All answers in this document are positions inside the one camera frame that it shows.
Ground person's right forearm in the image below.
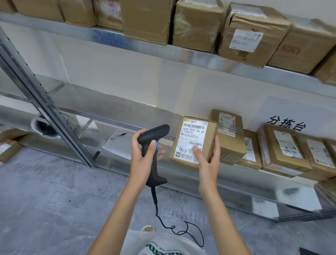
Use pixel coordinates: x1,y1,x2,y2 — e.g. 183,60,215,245
199,192,253,255

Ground row of cardboard boxes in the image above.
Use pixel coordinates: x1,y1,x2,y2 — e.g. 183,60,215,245
0,0,336,86

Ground brown cardboard box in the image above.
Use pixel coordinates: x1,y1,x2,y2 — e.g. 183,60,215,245
0,128,29,142
0,139,24,163

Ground white paper sign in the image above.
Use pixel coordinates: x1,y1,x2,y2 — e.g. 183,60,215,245
249,96,336,137

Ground beige plastic basket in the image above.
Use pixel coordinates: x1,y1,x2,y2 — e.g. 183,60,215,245
313,178,336,208

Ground black flat object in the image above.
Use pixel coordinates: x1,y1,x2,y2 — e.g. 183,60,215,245
299,247,323,255

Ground person's left hand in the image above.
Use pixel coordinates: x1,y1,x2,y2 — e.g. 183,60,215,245
129,129,166,186

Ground white paper sheet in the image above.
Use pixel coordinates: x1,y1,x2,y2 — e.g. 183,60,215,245
102,129,137,160

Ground taped cardboard box white label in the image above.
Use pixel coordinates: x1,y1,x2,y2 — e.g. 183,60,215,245
257,123,313,178

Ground small handwritten label cardboard box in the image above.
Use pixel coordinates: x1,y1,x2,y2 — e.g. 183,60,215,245
169,117,218,169

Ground person's right hand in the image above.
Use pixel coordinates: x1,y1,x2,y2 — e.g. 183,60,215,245
193,135,221,196

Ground person's white printed shirt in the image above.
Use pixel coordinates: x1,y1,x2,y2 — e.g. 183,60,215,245
126,228,200,255

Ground cardboard box with striped label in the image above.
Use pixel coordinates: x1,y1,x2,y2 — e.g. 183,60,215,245
209,109,247,166

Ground person's left forearm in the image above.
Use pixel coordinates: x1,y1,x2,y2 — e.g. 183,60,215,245
87,173,151,255

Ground flat cardboard box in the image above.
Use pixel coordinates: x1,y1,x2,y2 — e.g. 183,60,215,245
235,129,263,171

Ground round white black fixture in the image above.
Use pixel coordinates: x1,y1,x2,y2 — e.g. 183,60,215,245
31,115,62,139

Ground black scanner cable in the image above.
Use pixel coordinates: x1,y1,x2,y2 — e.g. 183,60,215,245
151,186,205,247

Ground metal shelf rack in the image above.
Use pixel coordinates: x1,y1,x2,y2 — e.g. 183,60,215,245
0,12,336,224

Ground black barcode scanner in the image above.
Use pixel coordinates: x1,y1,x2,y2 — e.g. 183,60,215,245
138,125,171,188

